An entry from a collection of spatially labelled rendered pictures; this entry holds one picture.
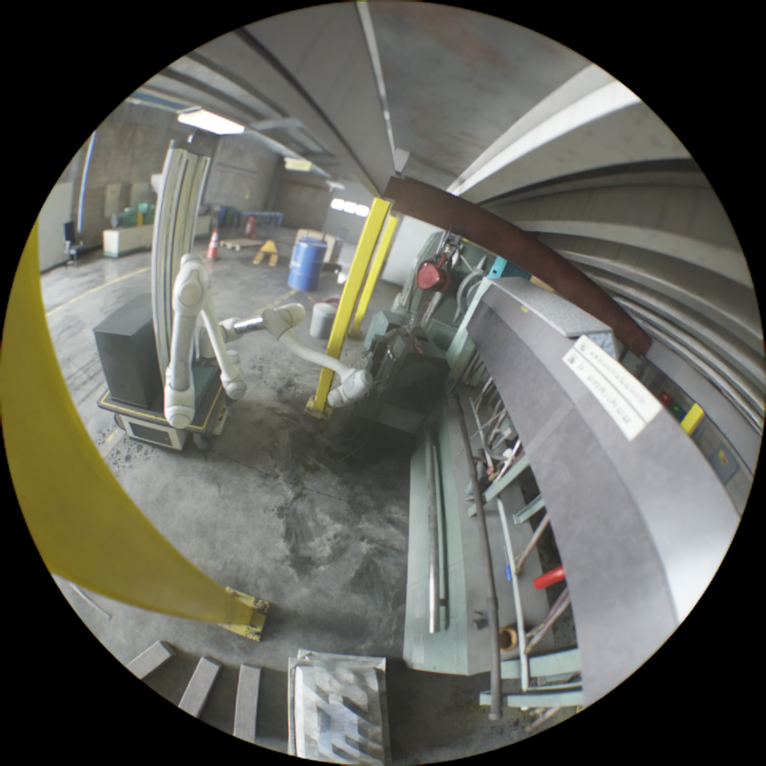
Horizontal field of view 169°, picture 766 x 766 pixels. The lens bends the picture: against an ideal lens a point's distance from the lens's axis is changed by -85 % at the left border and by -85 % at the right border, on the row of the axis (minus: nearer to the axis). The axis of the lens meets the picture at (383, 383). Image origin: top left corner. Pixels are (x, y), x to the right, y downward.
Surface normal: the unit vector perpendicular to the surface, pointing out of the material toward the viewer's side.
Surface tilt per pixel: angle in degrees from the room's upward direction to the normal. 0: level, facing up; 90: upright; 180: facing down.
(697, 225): 90
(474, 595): 0
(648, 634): 90
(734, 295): 90
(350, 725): 7
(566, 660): 90
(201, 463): 0
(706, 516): 78
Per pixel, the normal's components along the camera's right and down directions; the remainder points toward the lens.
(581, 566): -0.94, -0.32
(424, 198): -0.08, 0.54
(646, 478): -0.85, -0.47
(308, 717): -0.03, -0.84
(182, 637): 0.33, -0.78
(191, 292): 0.58, 0.54
